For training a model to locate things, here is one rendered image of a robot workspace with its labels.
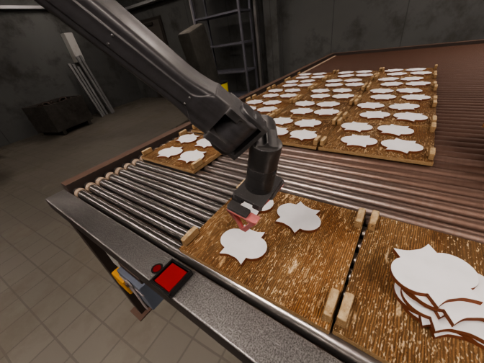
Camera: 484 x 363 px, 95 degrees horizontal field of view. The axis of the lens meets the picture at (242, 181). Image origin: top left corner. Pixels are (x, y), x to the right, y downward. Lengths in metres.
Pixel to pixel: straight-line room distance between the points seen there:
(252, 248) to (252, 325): 0.17
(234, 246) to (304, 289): 0.20
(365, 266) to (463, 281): 0.16
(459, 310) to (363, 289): 0.14
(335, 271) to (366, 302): 0.08
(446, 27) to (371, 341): 5.35
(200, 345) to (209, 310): 1.00
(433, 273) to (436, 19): 5.20
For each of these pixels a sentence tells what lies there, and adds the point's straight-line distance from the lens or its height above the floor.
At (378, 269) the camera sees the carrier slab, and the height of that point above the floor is 0.94.
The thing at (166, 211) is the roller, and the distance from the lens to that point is 0.85.
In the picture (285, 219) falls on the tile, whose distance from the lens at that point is 0.66.
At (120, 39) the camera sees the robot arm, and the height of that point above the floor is 1.42.
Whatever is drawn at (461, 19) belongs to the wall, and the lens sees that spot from 5.61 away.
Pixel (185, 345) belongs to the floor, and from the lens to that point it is 1.59.
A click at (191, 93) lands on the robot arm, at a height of 1.35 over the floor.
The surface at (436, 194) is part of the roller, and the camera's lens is 0.91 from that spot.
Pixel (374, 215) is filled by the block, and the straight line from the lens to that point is 0.69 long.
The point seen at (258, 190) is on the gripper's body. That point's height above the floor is 1.15.
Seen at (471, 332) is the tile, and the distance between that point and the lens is 0.55.
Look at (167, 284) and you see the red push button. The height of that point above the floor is 0.93.
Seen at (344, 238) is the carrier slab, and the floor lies 0.94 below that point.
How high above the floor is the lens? 1.40
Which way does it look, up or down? 33 degrees down
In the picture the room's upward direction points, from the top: 10 degrees counter-clockwise
